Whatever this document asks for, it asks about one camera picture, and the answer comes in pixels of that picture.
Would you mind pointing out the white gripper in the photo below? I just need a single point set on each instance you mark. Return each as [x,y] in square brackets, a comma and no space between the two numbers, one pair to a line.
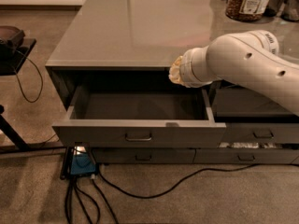
[186,70]

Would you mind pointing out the grey drawer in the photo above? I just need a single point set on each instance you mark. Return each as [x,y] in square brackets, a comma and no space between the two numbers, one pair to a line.
[245,156]
[148,119]
[233,101]
[144,155]
[282,133]

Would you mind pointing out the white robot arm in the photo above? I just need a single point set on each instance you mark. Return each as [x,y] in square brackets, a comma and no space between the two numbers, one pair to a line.
[249,60]

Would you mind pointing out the clear jar of nuts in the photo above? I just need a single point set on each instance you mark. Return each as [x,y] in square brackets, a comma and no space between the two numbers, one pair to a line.
[246,10]

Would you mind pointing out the blue power box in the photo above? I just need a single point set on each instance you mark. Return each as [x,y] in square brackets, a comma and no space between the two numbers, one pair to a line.
[82,165]

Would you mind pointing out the dark glass container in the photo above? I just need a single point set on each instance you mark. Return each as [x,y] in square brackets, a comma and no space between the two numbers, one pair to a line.
[291,11]
[276,0]

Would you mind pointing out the black side table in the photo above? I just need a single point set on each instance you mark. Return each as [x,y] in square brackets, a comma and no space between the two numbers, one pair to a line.
[11,67]

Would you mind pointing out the black device on table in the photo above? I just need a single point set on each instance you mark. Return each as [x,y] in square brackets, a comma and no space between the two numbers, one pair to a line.
[10,39]

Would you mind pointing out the grey drawer cabinet frame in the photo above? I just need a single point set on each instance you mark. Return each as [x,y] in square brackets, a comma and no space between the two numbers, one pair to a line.
[124,79]

